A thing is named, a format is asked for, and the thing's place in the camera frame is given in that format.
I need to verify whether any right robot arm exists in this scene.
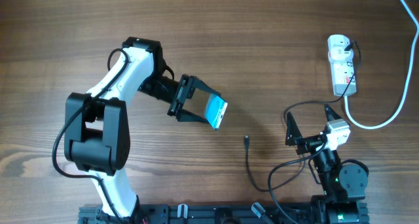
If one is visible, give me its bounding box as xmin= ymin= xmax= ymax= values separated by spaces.
xmin=285 ymin=104 xmax=369 ymax=223

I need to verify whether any white power strip cord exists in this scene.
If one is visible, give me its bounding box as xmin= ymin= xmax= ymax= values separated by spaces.
xmin=343 ymin=0 xmax=419 ymax=130

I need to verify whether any black charger cable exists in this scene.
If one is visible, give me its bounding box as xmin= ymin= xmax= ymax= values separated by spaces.
xmin=244 ymin=40 xmax=362 ymax=193

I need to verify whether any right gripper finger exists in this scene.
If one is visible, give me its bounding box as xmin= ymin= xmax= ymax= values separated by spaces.
xmin=285 ymin=112 xmax=303 ymax=146
xmin=324 ymin=103 xmax=341 ymax=122

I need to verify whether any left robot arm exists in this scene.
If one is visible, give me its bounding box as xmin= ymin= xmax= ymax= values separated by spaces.
xmin=54 ymin=37 xmax=228 ymax=223

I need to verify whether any teal screen smartphone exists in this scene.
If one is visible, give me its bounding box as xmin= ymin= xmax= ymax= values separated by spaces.
xmin=204 ymin=94 xmax=228 ymax=130

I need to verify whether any white power strip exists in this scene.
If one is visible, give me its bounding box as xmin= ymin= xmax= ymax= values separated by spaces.
xmin=327 ymin=34 xmax=357 ymax=97

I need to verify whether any black mounting rail base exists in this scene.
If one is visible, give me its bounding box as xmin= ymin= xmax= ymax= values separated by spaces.
xmin=77 ymin=202 xmax=371 ymax=224

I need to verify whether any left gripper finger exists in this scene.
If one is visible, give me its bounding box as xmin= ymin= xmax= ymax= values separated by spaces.
xmin=191 ymin=76 xmax=221 ymax=96
xmin=176 ymin=109 xmax=209 ymax=124

